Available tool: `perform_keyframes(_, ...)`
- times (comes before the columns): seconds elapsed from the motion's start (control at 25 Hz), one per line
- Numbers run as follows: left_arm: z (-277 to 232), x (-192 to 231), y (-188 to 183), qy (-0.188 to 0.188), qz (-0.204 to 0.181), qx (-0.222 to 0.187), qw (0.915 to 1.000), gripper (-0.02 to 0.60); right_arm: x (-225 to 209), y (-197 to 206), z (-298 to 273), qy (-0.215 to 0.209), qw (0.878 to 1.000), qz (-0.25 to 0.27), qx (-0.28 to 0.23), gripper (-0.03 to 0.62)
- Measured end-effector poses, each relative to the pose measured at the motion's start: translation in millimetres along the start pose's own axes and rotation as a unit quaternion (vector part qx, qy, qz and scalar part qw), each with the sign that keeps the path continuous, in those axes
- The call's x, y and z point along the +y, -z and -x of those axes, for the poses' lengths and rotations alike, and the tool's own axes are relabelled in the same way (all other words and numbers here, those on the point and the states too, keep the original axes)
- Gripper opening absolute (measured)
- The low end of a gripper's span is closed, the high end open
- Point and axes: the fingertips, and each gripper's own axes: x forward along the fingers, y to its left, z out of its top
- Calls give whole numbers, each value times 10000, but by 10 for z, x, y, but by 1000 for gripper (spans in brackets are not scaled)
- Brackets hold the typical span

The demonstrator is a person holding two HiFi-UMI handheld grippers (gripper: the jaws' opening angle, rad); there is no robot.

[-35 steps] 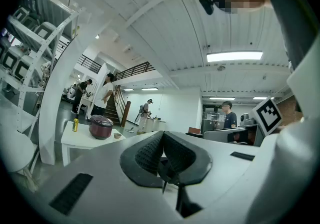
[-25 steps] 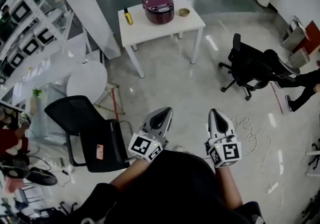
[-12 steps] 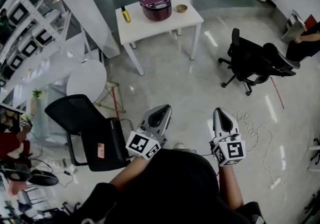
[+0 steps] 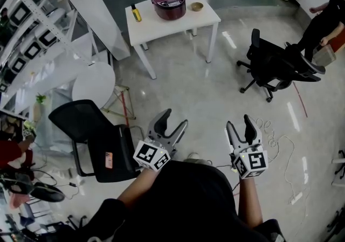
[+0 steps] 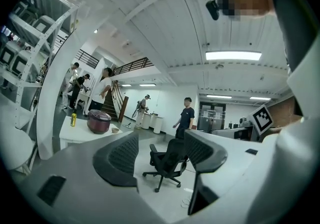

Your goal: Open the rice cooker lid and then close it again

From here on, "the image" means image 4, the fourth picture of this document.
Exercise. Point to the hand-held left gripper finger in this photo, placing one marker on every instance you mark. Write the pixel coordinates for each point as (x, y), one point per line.
(159, 125)
(179, 131)

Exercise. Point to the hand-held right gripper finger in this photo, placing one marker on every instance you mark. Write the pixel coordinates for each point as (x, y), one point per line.
(232, 134)
(253, 133)

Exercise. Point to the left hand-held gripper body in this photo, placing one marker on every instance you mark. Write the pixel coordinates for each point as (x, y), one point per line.
(151, 154)

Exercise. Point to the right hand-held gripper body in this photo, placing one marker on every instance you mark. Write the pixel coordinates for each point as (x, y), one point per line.
(253, 162)

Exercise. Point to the person's right forearm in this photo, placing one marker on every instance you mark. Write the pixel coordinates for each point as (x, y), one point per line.
(249, 203)

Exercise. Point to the person's left forearm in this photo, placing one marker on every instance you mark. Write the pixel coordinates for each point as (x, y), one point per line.
(137, 187)

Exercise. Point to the person's shoe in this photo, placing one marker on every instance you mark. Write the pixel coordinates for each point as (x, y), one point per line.
(194, 156)

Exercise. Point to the orange phone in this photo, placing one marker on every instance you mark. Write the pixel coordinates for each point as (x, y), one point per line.
(108, 160)

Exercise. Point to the black mesh chair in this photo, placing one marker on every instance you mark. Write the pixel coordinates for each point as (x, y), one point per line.
(107, 141)

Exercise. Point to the white power strip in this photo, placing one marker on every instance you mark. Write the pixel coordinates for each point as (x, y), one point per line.
(296, 198)

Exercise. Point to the person's black shirt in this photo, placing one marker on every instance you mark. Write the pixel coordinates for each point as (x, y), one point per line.
(188, 203)

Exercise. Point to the black office chair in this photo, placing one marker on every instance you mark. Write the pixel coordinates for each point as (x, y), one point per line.
(272, 65)

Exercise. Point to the round white side table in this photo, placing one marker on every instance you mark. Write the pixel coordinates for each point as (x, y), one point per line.
(93, 84)

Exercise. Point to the white square table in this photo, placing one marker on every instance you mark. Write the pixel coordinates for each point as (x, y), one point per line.
(167, 28)

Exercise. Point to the black floor fan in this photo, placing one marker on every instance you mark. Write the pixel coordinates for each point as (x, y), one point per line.
(48, 193)

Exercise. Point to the yellow oil bottle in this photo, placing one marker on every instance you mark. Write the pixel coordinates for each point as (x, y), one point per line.
(137, 14)

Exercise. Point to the small green plant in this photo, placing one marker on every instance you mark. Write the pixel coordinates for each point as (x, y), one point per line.
(41, 98)

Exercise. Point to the small wooden bowl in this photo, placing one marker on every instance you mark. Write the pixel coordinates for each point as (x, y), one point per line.
(197, 6)

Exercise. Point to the white square column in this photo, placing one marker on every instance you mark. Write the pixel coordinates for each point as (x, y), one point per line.
(89, 6)

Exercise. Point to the white metal shelving rack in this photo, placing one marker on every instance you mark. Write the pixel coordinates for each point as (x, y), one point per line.
(32, 33)

